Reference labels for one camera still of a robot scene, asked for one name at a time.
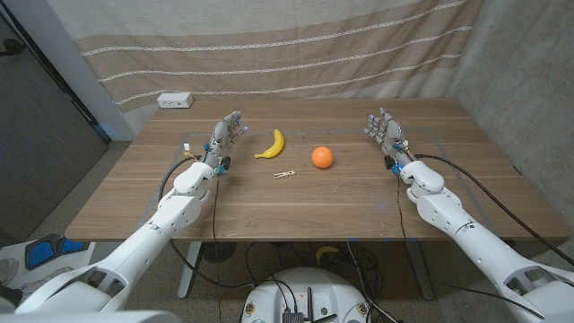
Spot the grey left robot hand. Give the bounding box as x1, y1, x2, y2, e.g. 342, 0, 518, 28
200, 110, 249, 177

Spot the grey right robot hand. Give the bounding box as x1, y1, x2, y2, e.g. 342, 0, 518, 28
363, 107, 416, 174

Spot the yellow toy banana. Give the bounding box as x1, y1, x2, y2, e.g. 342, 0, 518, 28
254, 128, 286, 160

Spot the toy orange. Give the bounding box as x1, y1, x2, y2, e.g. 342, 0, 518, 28
311, 145, 335, 170

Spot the yellow banana on floor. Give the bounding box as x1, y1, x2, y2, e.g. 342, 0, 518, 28
315, 245, 341, 264

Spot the white power strip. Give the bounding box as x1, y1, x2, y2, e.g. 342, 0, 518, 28
156, 92, 195, 109

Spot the beige striped backdrop cloth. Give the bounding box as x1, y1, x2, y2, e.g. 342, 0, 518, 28
47, 0, 486, 135

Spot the round black floor fan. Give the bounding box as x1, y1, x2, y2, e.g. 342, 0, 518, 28
201, 241, 238, 264

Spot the white table leg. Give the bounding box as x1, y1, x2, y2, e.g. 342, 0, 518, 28
177, 241, 204, 300

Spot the grey table leg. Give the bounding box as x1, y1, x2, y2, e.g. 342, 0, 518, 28
405, 240, 436, 301

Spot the white pillar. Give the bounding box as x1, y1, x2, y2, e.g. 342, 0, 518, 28
4, 0, 135, 143

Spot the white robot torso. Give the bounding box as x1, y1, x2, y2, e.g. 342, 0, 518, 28
240, 266, 372, 323

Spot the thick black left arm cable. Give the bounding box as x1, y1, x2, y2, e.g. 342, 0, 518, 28
157, 154, 257, 291

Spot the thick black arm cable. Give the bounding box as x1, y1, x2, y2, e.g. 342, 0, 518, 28
413, 153, 574, 266
157, 154, 257, 291

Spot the thin black left wrist cable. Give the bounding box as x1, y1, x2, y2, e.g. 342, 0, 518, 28
211, 172, 224, 323

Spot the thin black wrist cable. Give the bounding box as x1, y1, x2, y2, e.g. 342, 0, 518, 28
396, 173, 412, 243
211, 172, 224, 323

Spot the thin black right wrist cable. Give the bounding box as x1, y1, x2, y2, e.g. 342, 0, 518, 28
396, 173, 412, 243

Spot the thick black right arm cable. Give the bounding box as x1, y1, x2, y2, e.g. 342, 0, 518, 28
413, 153, 574, 266

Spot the black floor cable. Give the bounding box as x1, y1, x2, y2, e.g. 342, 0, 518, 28
430, 280, 547, 320

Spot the black door handle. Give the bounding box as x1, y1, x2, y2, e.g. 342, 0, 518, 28
0, 39, 27, 57

